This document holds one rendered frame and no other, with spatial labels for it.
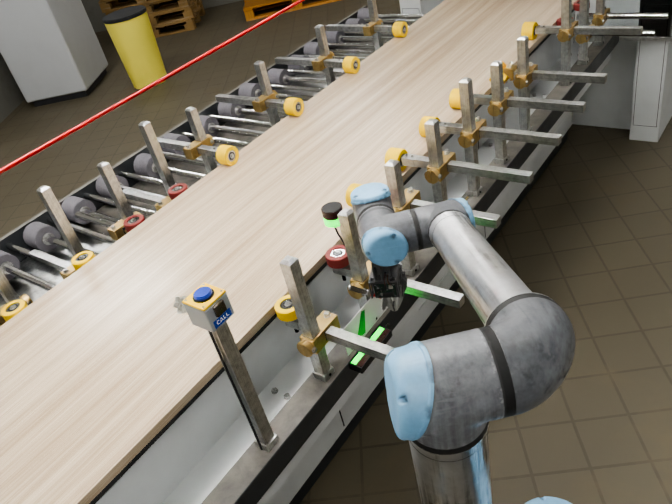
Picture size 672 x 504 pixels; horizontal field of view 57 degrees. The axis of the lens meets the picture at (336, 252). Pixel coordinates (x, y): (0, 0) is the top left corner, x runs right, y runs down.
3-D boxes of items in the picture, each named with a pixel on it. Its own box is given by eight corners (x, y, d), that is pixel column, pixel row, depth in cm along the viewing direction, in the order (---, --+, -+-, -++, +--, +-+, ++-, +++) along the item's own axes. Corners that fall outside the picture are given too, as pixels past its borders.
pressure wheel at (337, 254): (361, 275, 196) (355, 246, 190) (347, 290, 192) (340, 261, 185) (341, 269, 201) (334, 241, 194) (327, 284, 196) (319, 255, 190)
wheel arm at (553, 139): (561, 141, 210) (562, 132, 208) (558, 147, 208) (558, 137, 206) (431, 127, 239) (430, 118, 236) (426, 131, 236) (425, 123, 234)
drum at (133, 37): (175, 70, 673) (150, 2, 631) (166, 86, 638) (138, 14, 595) (137, 78, 679) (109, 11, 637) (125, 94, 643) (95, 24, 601)
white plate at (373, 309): (394, 301, 198) (389, 277, 192) (349, 356, 183) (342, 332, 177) (392, 300, 198) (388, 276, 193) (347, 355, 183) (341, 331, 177)
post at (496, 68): (507, 172, 256) (502, 59, 228) (504, 176, 254) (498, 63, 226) (499, 171, 258) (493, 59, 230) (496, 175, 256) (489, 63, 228)
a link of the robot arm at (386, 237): (416, 225, 125) (403, 196, 135) (360, 239, 126) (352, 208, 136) (422, 262, 131) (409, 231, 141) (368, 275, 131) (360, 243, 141)
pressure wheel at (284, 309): (307, 318, 185) (298, 289, 178) (312, 336, 179) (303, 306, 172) (281, 326, 185) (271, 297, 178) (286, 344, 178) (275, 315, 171)
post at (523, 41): (530, 143, 271) (528, 34, 243) (527, 147, 269) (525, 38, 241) (523, 142, 273) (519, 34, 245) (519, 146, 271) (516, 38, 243)
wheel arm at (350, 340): (423, 366, 158) (421, 355, 156) (417, 376, 156) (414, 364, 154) (293, 320, 182) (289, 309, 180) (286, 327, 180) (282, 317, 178)
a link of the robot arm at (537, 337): (608, 330, 71) (460, 185, 135) (502, 355, 72) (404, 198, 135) (615, 412, 76) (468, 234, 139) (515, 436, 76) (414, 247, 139)
